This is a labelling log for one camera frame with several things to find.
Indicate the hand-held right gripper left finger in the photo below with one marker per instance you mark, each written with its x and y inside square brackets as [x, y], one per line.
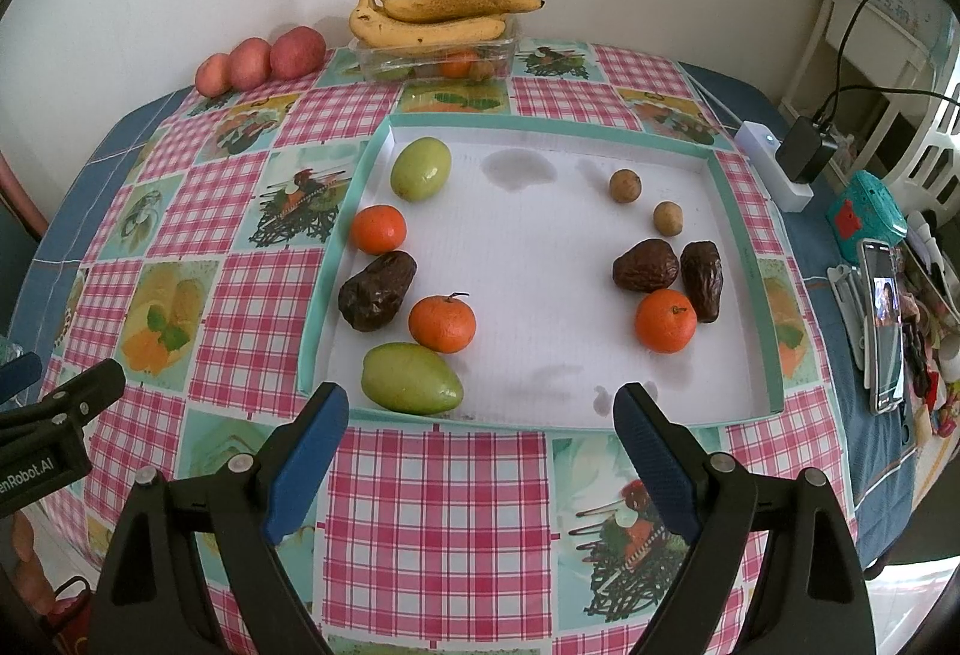
[307, 460]

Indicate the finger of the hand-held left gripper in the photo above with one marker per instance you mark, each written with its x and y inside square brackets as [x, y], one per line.
[82, 388]
[19, 373]

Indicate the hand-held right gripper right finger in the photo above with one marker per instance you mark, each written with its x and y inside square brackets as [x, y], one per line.
[656, 460]

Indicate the green mango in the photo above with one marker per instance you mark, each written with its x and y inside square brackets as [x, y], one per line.
[411, 379]
[421, 169]

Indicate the mandarin orange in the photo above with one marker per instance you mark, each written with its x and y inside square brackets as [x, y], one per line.
[456, 63]
[665, 320]
[379, 229]
[442, 323]

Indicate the dark wrinkled avocado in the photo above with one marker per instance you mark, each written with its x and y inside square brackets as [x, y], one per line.
[703, 278]
[645, 265]
[377, 300]

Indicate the white tray with teal rim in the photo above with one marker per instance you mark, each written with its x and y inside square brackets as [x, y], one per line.
[540, 295]

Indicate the small brown longan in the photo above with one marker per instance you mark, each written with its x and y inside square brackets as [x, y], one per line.
[625, 185]
[667, 218]

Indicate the person's left hand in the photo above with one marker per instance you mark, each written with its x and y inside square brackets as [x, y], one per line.
[26, 557]

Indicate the pink checked tablecloth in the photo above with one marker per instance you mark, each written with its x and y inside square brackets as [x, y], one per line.
[435, 512]

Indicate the red object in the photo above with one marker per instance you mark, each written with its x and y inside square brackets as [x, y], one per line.
[67, 606]

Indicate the white phone stand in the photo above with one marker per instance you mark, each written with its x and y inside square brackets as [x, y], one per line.
[847, 306]

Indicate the smartphone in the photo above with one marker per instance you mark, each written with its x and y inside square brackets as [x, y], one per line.
[885, 325]

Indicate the pile of assorted trinkets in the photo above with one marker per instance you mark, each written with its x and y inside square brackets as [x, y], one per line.
[934, 340]

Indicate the teal box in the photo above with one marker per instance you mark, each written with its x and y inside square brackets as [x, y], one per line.
[866, 212]

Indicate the white power strip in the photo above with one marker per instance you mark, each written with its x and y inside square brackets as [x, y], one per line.
[757, 137]

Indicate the red apple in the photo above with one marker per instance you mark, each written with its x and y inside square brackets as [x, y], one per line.
[250, 62]
[298, 52]
[213, 75]

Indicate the black charger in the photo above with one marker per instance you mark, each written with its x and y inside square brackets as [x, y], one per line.
[804, 154]

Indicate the clear plastic container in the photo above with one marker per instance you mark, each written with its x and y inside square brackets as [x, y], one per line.
[405, 60]

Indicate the bunch of yellow bananas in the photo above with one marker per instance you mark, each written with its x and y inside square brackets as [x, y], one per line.
[427, 30]

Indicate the yellow spotted banana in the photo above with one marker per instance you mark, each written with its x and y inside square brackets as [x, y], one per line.
[457, 3]

